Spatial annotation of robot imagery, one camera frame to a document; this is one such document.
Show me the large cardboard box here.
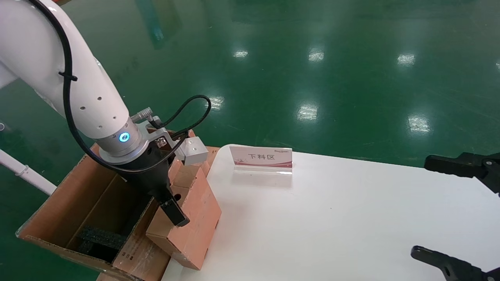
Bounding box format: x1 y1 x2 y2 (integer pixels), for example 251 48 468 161
16 129 219 281

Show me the small cardboard box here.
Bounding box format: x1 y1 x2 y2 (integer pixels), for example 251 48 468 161
146 156 222 270

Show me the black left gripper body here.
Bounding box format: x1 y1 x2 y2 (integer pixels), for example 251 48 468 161
117 146 176 203

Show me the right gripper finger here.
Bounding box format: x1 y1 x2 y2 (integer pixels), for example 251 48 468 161
425 153 500 196
411 245 500 281

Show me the acrylic table sign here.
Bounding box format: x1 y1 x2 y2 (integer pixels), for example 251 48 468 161
229 145 293 175

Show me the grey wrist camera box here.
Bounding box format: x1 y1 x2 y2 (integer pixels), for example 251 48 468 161
146 116 209 166

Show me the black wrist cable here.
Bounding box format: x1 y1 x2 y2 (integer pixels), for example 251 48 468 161
29 0 212 174

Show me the black foam insert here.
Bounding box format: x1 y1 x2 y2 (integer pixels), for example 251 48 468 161
76 226 127 262

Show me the white pipe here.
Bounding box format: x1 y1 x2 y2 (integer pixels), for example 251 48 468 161
0 149 57 196

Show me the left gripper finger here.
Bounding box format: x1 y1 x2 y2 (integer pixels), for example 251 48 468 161
161 198 190 227

